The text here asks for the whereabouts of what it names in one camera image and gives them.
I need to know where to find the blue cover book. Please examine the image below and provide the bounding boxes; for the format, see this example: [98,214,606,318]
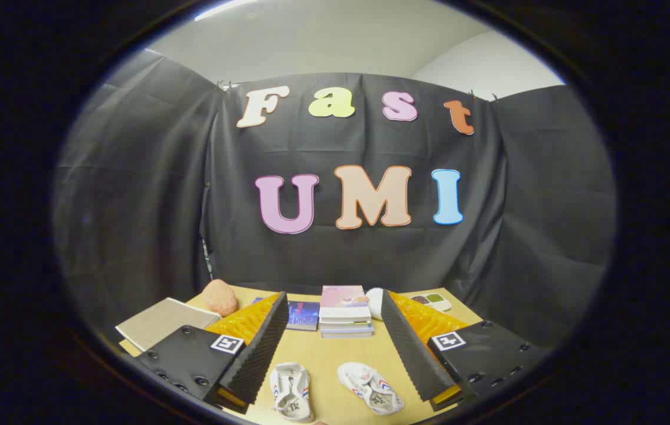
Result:
[252,297,321,332]

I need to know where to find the white thick book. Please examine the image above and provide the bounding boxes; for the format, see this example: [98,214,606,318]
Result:
[319,321,374,332]

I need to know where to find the beige fabric storage box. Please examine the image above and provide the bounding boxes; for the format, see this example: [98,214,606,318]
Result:
[115,297,221,353]

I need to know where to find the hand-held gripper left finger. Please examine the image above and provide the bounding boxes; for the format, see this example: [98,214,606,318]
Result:
[134,291,290,414]

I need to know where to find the pink cover book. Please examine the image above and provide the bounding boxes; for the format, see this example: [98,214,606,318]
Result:
[319,286,372,322]

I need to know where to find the white canvas shoe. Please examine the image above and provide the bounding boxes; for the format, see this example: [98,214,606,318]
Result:
[337,361,405,416]
[269,362,316,424]

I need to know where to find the orange knitted ball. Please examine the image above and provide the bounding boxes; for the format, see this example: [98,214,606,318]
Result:
[202,279,238,318]

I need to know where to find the small white sectioned tray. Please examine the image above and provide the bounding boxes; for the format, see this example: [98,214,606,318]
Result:
[410,293,453,313]

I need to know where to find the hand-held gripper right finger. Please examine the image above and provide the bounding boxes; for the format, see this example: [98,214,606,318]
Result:
[381,289,548,412]

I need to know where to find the white knitted ball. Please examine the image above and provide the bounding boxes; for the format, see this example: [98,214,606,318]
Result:
[365,287,385,321]

